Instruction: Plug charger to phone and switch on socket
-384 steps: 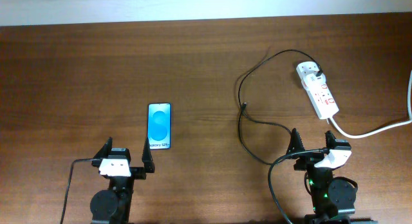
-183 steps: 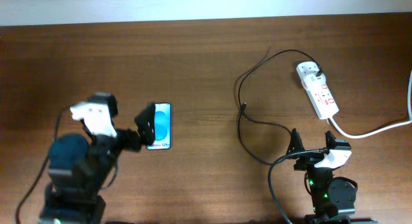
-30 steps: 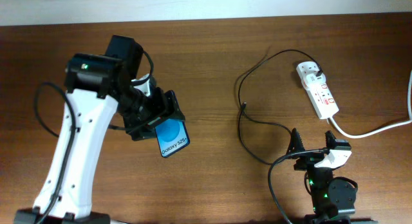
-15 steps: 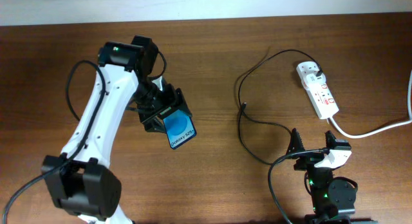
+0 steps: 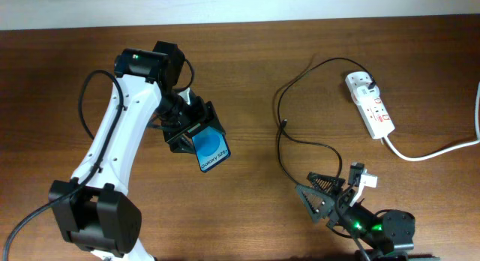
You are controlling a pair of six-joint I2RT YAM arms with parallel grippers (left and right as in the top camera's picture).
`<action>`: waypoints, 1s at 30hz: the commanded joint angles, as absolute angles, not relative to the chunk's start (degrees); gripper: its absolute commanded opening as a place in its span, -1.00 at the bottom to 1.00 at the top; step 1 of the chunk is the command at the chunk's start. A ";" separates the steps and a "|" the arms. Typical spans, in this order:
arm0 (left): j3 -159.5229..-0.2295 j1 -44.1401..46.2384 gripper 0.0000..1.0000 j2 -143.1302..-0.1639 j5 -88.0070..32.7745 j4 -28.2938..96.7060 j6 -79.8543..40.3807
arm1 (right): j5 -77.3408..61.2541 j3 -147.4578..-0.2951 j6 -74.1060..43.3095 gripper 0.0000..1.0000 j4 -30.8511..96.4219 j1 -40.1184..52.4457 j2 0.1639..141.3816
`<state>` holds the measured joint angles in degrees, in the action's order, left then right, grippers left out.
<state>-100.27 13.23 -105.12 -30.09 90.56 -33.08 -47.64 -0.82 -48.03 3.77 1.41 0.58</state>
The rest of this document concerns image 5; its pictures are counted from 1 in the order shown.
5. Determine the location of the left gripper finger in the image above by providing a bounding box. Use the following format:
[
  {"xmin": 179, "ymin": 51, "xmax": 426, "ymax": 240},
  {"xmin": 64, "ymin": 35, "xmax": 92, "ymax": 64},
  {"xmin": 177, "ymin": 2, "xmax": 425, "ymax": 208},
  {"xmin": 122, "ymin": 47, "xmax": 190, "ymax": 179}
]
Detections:
[
  {"xmin": 165, "ymin": 132, "xmax": 196, "ymax": 155},
  {"xmin": 205, "ymin": 101, "xmax": 226, "ymax": 135}
]

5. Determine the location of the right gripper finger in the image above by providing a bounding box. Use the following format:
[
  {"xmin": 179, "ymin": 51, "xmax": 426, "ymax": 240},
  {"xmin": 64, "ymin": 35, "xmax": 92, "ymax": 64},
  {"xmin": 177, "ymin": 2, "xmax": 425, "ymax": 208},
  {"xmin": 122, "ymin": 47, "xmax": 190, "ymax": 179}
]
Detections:
[
  {"xmin": 295, "ymin": 184, "xmax": 335, "ymax": 224},
  {"xmin": 307, "ymin": 172, "xmax": 345, "ymax": 196}
]

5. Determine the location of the blue Galaxy smartphone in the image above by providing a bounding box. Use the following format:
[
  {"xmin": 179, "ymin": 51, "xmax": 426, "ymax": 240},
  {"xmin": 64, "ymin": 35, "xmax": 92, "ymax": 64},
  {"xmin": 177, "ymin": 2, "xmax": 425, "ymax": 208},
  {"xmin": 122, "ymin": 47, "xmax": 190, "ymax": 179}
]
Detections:
[{"xmin": 192, "ymin": 126, "xmax": 231, "ymax": 173}]

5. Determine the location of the black charging cable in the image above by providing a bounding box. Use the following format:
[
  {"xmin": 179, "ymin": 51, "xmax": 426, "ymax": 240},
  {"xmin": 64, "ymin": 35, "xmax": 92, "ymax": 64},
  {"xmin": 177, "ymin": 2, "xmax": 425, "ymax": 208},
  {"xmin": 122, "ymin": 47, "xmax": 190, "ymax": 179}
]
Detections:
[{"xmin": 276, "ymin": 57, "xmax": 377, "ymax": 187}]

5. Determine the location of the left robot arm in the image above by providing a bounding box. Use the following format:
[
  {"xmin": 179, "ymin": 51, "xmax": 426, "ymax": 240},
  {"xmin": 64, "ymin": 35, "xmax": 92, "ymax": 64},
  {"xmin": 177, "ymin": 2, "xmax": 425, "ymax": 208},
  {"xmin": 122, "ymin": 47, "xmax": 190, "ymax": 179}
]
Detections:
[{"xmin": 48, "ymin": 41, "xmax": 231, "ymax": 260}]

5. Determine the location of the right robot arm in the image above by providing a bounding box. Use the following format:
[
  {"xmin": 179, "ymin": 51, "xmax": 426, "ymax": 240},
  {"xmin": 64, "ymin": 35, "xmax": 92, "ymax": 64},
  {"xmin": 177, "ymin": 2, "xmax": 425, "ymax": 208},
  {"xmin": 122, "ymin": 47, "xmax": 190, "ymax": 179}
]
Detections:
[{"xmin": 295, "ymin": 162, "xmax": 416, "ymax": 260}]

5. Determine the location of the white charger plug adapter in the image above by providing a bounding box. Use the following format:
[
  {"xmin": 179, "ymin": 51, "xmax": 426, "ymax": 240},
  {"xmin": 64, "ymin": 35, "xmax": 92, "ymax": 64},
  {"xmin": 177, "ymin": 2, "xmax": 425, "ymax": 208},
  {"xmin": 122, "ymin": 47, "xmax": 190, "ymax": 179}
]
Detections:
[{"xmin": 351, "ymin": 85, "xmax": 380, "ymax": 106}]

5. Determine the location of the white power strip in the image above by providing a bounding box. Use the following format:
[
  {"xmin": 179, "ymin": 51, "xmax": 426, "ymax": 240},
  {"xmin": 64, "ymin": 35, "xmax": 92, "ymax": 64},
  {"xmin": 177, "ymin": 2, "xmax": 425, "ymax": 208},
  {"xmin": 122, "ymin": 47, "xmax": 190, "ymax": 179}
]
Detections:
[{"xmin": 345, "ymin": 71, "xmax": 395, "ymax": 140}]

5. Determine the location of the white power strip cord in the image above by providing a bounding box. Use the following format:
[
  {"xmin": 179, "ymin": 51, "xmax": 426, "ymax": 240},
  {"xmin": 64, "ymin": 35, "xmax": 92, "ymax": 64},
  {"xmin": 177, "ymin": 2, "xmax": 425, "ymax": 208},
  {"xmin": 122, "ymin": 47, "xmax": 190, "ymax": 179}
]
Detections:
[{"xmin": 381, "ymin": 80, "xmax": 480, "ymax": 163}]

